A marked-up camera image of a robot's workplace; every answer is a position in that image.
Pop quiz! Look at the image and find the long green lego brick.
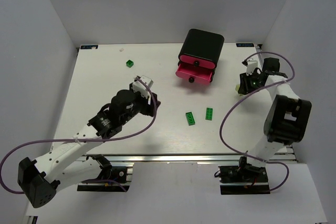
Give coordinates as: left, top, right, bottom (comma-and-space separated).
205, 108, 213, 121
185, 112, 195, 126

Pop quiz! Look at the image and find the pink drawer with black knob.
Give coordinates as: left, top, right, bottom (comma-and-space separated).
179, 55, 216, 69

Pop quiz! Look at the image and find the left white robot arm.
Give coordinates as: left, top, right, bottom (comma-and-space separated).
18, 77, 161, 208

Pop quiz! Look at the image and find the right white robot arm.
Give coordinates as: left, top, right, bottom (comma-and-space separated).
237, 57, 312, 167

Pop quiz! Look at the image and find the blue label sticker right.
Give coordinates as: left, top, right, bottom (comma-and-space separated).
236, 43, 255, 47

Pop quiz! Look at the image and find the blue label sticker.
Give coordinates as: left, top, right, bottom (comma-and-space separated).
80, 45, 98, 50
236, 43, 255, 47

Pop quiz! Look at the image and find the small dark green lego cube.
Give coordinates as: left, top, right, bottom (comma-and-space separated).
126, 60, 134, 68

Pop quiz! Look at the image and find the black drawer housing box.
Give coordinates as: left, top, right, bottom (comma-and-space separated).
177, 28, 225, 76

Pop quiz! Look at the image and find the blue label sticker left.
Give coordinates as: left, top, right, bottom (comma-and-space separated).
80, 45, 98, 50

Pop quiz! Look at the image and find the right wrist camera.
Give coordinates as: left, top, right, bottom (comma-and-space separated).
242, 60, 258, 76

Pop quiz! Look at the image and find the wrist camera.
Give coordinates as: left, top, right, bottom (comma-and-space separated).
131, 76, 153, 99
242, 60, 258, 76

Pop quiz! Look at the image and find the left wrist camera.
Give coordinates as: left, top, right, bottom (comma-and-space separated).
131, 76, 153, 99

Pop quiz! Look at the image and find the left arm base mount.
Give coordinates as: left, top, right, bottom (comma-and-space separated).
77, 155, 132, 193

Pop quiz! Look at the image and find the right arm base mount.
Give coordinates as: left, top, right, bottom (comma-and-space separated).
214, 156, 270, 195

